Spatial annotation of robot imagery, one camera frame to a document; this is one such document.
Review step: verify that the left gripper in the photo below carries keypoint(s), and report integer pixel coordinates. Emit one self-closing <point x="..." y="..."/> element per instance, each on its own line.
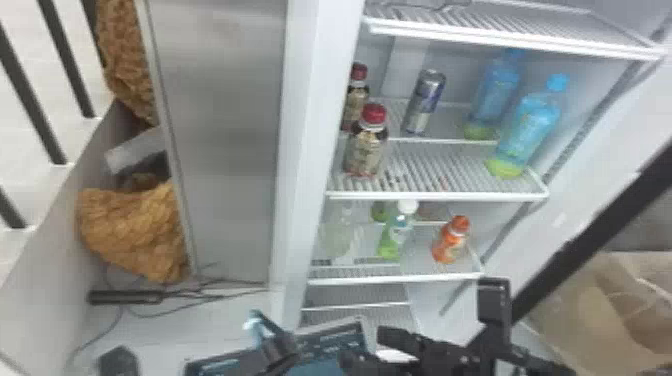
<point x="281" y="354"/>

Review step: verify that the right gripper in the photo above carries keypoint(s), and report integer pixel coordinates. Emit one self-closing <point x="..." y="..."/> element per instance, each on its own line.
<point x="451" y="359"/>

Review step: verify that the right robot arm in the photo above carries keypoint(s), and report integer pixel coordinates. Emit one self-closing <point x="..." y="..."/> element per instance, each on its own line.
<point x="530" y="365"/>

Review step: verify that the blue basket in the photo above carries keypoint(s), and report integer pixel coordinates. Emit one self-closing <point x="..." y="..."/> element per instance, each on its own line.
<point x="325" y="341"/>

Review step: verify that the green bottle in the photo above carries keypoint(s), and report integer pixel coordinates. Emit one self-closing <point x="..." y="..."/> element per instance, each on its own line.
<point x="380" y="211"/>
<point x="394" y="233"/>

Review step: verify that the orange bottle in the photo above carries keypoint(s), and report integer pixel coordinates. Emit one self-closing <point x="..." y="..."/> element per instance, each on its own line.
<point x="449" y="242"/>

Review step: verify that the clear bottle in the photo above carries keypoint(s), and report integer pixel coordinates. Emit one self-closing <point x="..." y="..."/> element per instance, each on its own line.
<point x="337" y="236"/>

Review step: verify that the brown bottle with red cap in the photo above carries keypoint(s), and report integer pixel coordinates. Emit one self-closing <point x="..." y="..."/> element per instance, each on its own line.
<point x="356" y="100"/>
<point x="365" y="149"/>

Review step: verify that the silver blue can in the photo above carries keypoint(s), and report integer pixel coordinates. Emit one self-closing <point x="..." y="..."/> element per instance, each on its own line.
<point x="423" y="102"/>

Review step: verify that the black floor box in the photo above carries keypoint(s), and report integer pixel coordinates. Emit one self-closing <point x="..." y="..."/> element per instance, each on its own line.
<point x="118" y="362"/>

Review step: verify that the blue bottle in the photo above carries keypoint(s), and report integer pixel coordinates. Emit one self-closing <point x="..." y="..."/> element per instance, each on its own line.
<point x="492" y="97"/>
<point x="522" y="131"/>

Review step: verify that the brown cloth bundle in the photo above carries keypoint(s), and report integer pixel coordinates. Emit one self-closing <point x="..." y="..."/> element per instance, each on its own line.
<point x="131" y="231"/>
<point x="126" y="58"/>

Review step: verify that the white fridge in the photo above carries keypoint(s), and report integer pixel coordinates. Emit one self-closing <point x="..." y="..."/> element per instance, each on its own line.
<point x="231" y="131"/>

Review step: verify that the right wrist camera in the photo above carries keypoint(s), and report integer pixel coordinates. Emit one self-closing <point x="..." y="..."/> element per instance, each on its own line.
<point x="494" y="304"/>

